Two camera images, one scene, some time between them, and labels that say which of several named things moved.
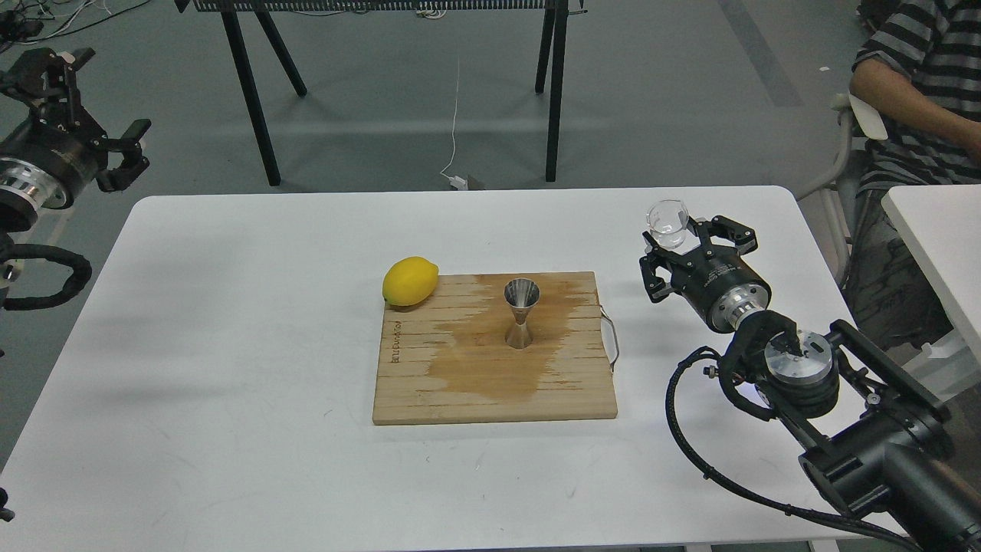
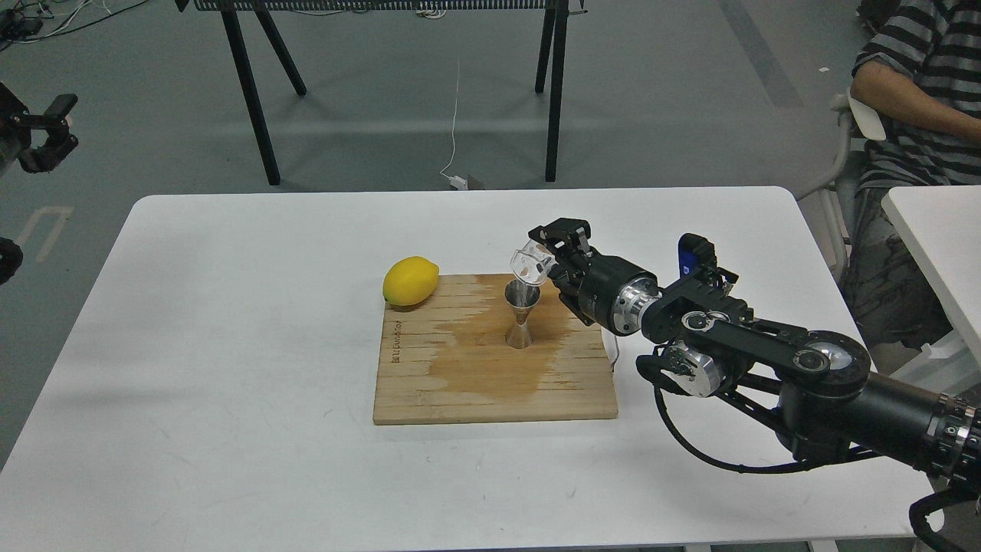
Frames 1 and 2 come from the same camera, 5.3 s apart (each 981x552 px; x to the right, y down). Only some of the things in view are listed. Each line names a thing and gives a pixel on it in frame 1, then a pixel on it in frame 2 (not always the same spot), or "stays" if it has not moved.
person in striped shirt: (917, 64) stays
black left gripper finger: (133, 164) to (47, 156)
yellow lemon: (410, 280) stays
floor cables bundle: (26, 21) stays
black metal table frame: (556, 18) stays
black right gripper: (720, 284) to (616, 292)
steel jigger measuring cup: (521, 294) stays
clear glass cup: (667, 219) to (530, 264)
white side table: (941, 225) stays
